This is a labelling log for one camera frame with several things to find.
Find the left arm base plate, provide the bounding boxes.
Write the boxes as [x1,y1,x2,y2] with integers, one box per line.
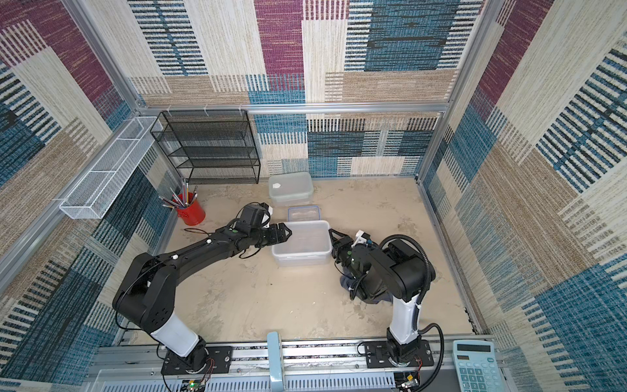
[161,346,233,377]

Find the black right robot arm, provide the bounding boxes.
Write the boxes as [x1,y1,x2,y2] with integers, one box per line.
[328,229,436,366]

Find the aluminium front rail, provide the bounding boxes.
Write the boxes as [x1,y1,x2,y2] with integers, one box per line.
[82,335,496,392]

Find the lidded green-tinted lunch box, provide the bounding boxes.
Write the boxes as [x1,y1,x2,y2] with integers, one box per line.
[269,171,314,206]

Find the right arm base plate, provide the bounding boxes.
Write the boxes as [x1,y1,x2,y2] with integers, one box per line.
[357,338,435,368]

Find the red pen cup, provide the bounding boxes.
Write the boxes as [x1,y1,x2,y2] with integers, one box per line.
[175,192,206,226]

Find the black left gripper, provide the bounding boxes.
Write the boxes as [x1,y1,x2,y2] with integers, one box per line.
[252,224,297,250]

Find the small blue-rimmed lunch box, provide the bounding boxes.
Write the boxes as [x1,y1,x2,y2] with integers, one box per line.
[287,205,322,222]

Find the light blue rail clamp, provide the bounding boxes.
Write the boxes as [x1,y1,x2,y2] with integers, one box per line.
[267,332,285,392]

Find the light blue calculator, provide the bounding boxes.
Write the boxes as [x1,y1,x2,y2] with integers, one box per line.
[452,340,506,392]

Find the large clear plastic lunch box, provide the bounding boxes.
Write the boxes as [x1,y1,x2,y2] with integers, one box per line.
[271,220,332,267]

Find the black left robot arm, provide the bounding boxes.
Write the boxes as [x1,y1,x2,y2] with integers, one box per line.
[112,223,292,361]

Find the white mesh wall basket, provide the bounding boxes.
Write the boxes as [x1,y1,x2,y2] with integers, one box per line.
[60,116,156,220]

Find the black mesh shelf rack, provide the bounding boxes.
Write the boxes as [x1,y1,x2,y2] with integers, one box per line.
[150,109,261,185]

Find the dark blue cloth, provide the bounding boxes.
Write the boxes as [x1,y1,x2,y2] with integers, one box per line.
[340,267,392,305]

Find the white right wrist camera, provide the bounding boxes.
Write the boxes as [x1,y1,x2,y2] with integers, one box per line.
[352,230,372,248]

